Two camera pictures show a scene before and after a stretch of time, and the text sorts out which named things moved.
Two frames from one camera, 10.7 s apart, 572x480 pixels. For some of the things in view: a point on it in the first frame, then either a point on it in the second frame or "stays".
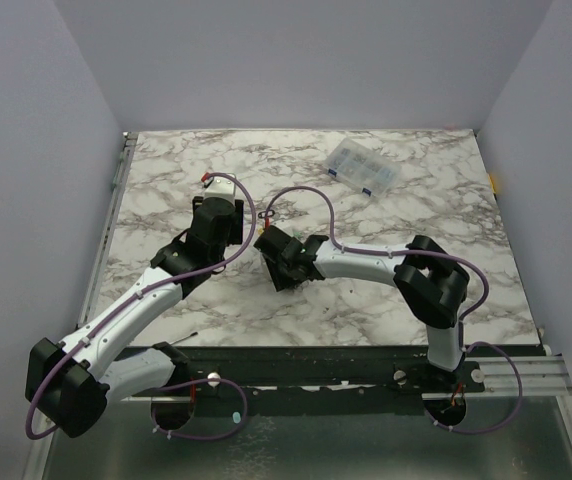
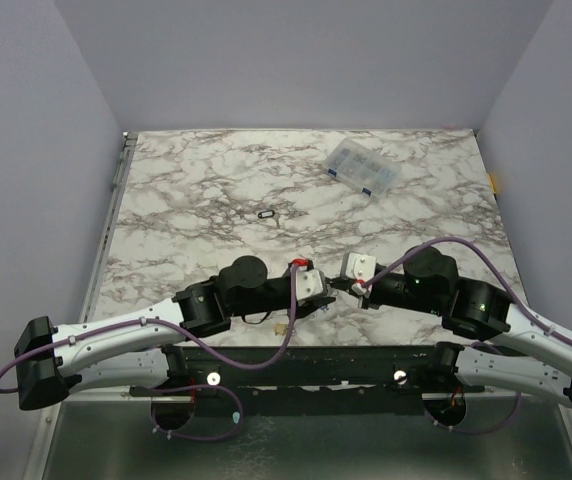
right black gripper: x=270 y=248 → x=362 y=298
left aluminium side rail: x=107 y=226 stays
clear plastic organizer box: x=362 y=168 stays
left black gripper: x=236 y=230 → x=306 y=308
